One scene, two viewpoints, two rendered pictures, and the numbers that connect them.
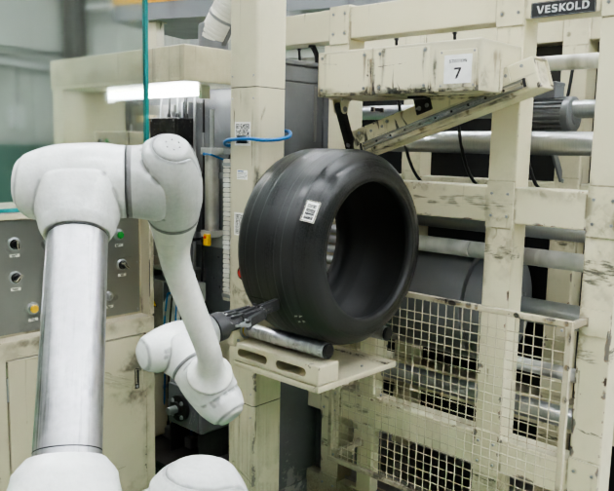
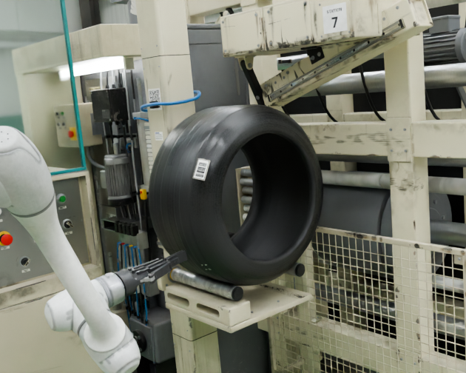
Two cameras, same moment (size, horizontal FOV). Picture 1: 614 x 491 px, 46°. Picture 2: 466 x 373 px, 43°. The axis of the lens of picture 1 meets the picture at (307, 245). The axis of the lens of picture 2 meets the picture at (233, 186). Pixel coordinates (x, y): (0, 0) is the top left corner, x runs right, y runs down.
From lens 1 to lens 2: 39 cm
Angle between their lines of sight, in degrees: 8
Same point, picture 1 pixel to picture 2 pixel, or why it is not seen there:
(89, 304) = not seen: outside the picture
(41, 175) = not seen: outside the picture
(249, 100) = (156, 69)
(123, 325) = not seen: hidden behind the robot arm
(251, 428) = (191, 360)
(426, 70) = (308, 23)
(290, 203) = (185, 162)
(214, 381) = (106, 340)
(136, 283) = (83, 239)
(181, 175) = (12, 166)
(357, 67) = (251, 27)
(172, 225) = (21, 209)
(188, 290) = (63, 263)
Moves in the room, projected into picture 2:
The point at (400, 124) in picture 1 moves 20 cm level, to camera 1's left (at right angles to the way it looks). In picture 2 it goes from (299, 74) to (242, 79)
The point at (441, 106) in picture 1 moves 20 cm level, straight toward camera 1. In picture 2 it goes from (331, 54) to (322, 52)
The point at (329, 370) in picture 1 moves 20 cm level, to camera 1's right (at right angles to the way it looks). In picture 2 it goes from (241, 311) to (305, 308)
